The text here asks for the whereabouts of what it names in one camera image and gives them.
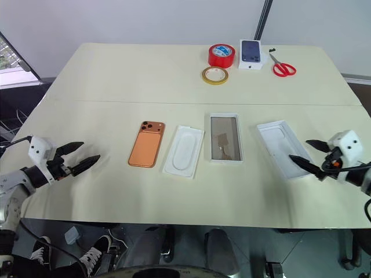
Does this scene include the box with blue phone print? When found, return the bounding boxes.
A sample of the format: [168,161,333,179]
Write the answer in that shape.
[238,39,268,71]

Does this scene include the black wall strip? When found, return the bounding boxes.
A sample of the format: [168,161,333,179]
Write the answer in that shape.
[254,0,274,41]

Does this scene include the white phone box base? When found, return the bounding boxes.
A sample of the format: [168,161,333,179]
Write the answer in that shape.
[208,112,244,164]

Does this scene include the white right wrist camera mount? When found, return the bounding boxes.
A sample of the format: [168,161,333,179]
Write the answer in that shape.
[327,130,365,185]

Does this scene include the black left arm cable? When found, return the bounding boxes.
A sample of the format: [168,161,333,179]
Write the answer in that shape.
[0,135,33,151]

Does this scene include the red handled scissors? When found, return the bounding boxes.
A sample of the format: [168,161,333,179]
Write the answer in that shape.
[268,52,297,78]

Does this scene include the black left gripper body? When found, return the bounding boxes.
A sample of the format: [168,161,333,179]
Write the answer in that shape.
[45,152,73,181]

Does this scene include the white phone box lid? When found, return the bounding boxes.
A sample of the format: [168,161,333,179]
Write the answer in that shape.
[256,119,315,181]

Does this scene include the orange smartphone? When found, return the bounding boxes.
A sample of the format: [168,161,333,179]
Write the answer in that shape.
[128,120,166,169]

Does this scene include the yellow tape roll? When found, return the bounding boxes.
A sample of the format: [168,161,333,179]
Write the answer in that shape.
[200,65,230,86]

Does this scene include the black round base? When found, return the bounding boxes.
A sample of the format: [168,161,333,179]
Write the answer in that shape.
[111,264,242,278]

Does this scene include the black white sneaker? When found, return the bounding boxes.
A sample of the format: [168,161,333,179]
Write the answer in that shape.
[78,235,112,276]
[30,235,52,270]

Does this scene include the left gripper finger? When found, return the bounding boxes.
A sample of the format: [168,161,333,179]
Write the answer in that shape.
[70,154,101,178]
[56,141,85,159]

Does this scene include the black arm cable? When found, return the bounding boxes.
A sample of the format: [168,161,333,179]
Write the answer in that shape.
[0,135,33,151]
[321,160,371,224]

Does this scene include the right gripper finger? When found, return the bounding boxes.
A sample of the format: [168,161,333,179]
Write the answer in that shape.
[288,155,325,182]
[305,139,332,153]

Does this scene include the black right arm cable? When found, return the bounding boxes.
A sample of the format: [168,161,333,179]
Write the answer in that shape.
[321,160,371,224]

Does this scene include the white moulded tray insert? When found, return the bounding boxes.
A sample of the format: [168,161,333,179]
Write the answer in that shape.
[162,125,205,181]

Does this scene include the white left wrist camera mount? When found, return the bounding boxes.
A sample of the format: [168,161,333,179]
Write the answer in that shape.
[28,135,57,186]

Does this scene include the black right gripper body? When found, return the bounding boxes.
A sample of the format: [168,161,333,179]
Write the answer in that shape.
[319,146,345,180]

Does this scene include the red tape roll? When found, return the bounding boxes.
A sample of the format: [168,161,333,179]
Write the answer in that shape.
[208,43,237,70]

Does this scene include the dark window frame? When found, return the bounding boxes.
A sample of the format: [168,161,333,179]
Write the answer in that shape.
[0,30,42,85]

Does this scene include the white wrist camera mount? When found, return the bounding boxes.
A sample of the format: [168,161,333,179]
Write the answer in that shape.
[28,135,57,186]
[327,130,365,185]

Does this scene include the small grey blue block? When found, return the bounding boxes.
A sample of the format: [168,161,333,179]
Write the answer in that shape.
[64,226,81,244]

